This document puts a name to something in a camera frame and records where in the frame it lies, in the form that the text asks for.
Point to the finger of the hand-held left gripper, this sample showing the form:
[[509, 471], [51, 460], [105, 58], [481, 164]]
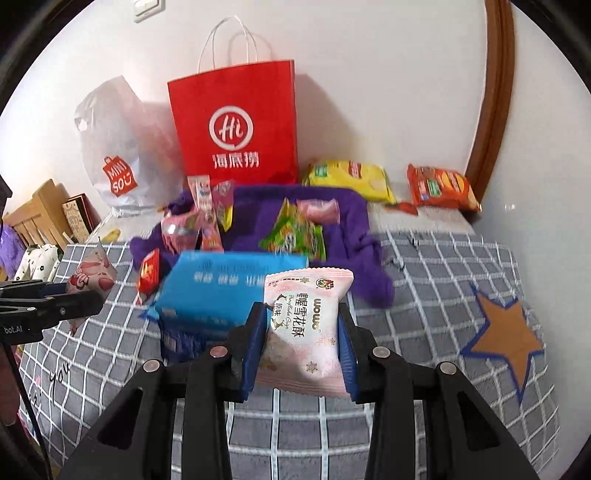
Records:
[[32, 288], [69, 307]]

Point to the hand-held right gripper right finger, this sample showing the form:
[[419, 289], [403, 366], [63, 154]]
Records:
[[347, 353]]

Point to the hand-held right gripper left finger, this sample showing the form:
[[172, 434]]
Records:
[[256, 334]]

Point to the triangular pink red packet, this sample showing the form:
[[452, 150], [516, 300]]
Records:
[[90, 272]]

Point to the pink white snowflake packet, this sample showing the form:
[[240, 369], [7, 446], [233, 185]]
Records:
[[300, 332]]

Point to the pink yellow-edged snack packet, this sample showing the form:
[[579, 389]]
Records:
[[225, 203]]

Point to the white floral cloth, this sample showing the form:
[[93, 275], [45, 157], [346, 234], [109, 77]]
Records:
[[37, 261]]

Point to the purple cloth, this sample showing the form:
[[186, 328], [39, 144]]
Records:
[[9, 251]]

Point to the blue tissue packet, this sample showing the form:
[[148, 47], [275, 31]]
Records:
[[207, 295]]

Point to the wooden headboard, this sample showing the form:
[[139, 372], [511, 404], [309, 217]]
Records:
[[37, 217]]

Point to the dark purple packet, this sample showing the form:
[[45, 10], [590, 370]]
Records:
[[184, 344]]

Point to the yellow toy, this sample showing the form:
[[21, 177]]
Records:
[[112, 235]]

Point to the brown patterned box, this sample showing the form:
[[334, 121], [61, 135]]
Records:
[[81, 219]]

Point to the small red packet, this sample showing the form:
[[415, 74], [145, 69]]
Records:
[[148, 272]]

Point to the grey grid blanket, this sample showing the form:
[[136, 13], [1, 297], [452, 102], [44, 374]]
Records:
[[415, 295]]

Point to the green snack packet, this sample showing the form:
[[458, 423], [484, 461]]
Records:
[[291, 230]]

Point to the purple towel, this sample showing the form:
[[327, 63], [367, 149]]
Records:
[[258, 212]]

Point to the silver pink snack packet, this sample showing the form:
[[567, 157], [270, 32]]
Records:
[[180, 230]]

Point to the tall pink orange packet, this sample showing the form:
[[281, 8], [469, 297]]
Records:
[[205, 207]]

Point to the pale pink snack packet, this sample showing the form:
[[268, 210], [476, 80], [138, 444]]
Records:
[[318, 210]]

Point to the white plastic bag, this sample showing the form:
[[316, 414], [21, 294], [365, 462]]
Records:
[[120, 152]]

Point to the yellow chip bag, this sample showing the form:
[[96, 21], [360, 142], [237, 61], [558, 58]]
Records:
[[351, 180]]

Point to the orange red chip bag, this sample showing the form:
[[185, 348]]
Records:
[[441, 187]]

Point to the red paper bag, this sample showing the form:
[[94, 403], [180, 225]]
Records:
[[231, 92]]

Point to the brown wooden door frame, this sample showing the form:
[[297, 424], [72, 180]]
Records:
[[494, 92]]

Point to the white wall switch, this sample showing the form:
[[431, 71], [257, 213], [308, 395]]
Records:
[[148, 9]]

